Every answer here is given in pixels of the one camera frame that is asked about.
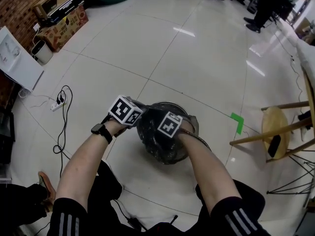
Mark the black phone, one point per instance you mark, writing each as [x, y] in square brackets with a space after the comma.
[274, 146]

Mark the small white bin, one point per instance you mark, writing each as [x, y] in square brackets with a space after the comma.
[43, 53]

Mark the black plastic bin bag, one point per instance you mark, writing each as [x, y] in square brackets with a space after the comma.
[157, 146]

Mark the wooden table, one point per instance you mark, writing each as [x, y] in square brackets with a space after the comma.
[310, 99]

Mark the person's black striped shirt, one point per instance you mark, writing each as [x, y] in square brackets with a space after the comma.
[66, 220]

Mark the person's left forearm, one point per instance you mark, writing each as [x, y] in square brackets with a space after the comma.
[81, 168]

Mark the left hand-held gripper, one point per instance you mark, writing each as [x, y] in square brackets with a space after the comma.
[123, 109]

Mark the printed cardboard box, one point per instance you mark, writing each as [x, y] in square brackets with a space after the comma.
[66, 26]

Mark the brown cardboard box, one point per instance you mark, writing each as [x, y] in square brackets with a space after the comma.
[45, 6]

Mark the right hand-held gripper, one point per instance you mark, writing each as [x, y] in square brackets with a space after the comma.
[170, 125]

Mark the person's right forearm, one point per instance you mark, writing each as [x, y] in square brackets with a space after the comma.
[209, 171]

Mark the white water dispenser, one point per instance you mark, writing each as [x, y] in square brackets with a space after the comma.
[17, 60]

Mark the black smartwatch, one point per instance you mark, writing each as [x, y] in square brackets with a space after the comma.
[101, 131]

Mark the long black box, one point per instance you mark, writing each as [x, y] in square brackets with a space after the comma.
[67, 5]

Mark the round wooden stool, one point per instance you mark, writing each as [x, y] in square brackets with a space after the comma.
[275, 122]

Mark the green tape mark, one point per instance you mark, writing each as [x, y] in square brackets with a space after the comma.
[239, 122]

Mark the white power strip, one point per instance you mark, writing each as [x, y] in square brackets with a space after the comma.
[57, 104]

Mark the steel bucket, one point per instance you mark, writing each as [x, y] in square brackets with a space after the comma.
[172, 104]

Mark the person's black trousers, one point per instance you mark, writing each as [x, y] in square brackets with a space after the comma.
[177, 205]

